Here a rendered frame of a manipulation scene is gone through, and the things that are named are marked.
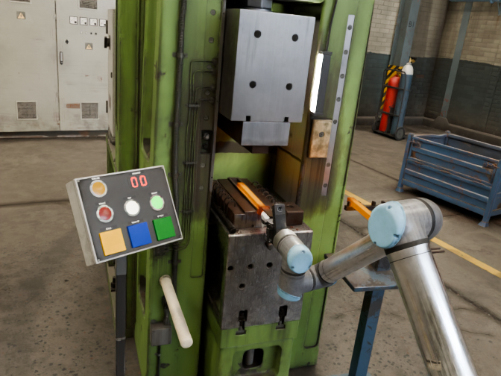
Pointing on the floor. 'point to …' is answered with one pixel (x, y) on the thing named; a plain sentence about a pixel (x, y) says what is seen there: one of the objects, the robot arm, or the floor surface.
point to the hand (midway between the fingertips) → (266, 211)
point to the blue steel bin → (454, 171)
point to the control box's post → (120, 314)
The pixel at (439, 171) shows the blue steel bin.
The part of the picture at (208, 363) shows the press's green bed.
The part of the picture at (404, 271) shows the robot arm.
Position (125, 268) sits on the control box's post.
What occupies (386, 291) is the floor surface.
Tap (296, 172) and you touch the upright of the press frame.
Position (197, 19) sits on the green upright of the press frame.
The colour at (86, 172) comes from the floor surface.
